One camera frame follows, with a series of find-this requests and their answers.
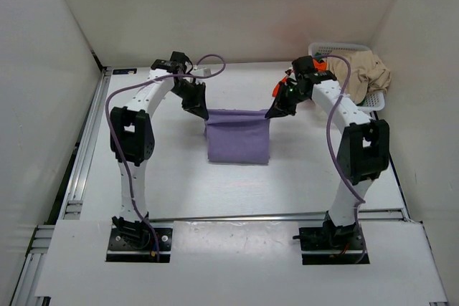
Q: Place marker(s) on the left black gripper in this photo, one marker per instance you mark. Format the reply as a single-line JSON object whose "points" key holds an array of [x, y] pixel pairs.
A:
{"points": [[191, 94]]}

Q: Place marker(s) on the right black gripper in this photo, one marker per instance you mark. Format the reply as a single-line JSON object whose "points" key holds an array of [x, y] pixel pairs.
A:
{"points": [[285, 97]]}

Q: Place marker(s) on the purple t shirt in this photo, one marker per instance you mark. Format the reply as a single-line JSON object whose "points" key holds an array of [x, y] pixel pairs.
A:
{"points": [[238, 137]]}

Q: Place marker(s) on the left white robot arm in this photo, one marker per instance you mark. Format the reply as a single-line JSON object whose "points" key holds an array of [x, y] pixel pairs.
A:
{"points": [[132, 141]]}

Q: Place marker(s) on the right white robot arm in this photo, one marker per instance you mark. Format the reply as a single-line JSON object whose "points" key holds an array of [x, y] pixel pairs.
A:
{"points": [[357, 143]]}

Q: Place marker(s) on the green t shirt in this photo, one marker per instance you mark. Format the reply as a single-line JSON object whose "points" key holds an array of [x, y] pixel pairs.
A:
{"points": [[358, 82]]}

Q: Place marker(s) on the beige t shirt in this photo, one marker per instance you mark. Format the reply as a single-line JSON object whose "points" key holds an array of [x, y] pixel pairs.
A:
{"points": [[368, 73]]}

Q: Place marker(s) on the blue label sticker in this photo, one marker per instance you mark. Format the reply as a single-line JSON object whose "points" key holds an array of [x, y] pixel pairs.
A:
{"points": [[124, 71]]}

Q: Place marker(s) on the white plastic basket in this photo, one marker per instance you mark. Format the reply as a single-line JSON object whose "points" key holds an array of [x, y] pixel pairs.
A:
{"points": [[374, 101]]}

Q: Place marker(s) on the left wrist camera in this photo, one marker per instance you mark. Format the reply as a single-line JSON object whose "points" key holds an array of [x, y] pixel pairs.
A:
{"points": [[201, 71]]}

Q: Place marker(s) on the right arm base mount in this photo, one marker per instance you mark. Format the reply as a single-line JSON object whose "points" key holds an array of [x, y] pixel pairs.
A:
{"points": [[318, 249]]}

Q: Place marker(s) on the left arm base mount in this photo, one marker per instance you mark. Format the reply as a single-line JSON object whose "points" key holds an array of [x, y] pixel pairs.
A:
{"points": [[134, 242]]}

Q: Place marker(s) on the aluminium frame rail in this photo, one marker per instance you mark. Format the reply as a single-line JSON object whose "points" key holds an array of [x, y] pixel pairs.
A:
{"points": [[234, 226]]}

